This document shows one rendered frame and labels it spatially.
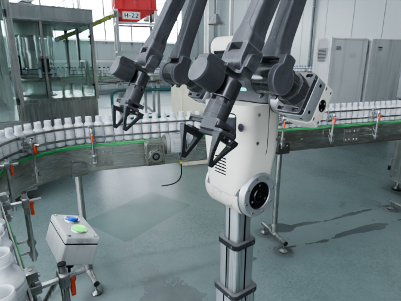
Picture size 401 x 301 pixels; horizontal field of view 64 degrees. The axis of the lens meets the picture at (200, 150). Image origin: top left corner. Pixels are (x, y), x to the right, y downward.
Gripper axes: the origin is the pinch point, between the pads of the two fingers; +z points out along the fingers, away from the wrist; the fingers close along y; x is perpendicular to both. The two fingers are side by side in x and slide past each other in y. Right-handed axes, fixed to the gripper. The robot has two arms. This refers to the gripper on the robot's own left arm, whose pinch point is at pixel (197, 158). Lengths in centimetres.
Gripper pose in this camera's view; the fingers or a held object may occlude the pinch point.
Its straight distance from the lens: 71.8
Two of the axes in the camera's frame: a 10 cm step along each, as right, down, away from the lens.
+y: 6.4, 2.0, -7.5
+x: 6.6, 3.6, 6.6
